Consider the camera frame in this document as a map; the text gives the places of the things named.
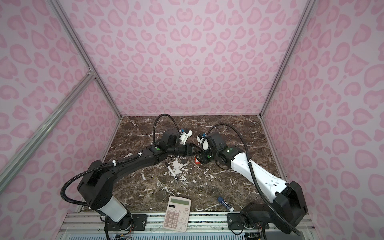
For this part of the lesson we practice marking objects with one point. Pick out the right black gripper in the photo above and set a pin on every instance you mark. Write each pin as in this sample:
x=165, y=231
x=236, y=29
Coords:
x=202, y=157

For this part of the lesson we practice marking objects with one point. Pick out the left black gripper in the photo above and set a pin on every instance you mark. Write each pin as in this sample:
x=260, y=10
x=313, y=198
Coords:
x=191, y=149

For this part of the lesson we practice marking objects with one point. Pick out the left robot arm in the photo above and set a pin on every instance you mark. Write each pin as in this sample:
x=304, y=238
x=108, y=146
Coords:
x=96, y=186

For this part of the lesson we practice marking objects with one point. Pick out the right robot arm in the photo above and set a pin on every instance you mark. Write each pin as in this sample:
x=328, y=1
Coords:
x=284, y=204

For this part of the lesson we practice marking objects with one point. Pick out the black white marker pen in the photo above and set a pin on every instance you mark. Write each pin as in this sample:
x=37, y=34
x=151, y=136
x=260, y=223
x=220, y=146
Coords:
x=171, y=171

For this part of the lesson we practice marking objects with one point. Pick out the blue white glue stick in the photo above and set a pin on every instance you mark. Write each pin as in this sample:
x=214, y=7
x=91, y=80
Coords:
x=225, y=204

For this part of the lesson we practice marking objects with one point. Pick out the pink calculator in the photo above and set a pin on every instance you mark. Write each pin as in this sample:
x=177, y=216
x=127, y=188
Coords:
x=177, y=214

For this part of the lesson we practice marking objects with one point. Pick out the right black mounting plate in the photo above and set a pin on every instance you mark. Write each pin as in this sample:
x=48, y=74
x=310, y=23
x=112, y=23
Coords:
x=250, y=220

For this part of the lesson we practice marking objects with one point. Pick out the black mounting plate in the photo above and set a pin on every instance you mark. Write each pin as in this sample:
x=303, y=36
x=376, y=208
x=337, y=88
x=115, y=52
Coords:
x=250, y=220
x=127, y=223

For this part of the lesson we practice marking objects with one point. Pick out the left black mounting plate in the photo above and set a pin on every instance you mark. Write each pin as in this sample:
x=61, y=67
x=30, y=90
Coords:
x=127, y=223

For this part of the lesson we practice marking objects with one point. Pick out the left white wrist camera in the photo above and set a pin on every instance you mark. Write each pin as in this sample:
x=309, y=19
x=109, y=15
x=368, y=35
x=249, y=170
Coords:
x=184, y=135

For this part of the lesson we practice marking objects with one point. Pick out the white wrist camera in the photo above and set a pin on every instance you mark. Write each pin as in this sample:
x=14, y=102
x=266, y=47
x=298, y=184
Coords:
x=184, y=135
x=203, y=143

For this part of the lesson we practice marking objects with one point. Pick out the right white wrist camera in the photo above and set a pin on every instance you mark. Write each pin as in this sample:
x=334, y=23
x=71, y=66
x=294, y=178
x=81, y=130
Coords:
x=203, y=143

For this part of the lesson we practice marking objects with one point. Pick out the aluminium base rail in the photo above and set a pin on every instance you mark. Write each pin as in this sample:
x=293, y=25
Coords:
x=200, y=226

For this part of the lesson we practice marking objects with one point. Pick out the right corner aluminium post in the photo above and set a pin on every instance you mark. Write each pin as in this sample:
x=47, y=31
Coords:
x=308, y=11

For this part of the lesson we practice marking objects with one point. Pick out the corner aluminium post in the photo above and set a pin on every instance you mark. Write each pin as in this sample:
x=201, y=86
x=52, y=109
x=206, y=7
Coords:
x=308, y=11
x=79, y=46

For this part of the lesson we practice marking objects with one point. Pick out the diagonal aluminium frame bar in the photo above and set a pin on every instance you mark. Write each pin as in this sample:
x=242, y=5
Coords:
x=25, y=152

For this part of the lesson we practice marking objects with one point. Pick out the left corner aluminium post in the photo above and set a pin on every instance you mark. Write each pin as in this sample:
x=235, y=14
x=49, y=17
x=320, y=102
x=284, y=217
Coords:
x=79, y=46

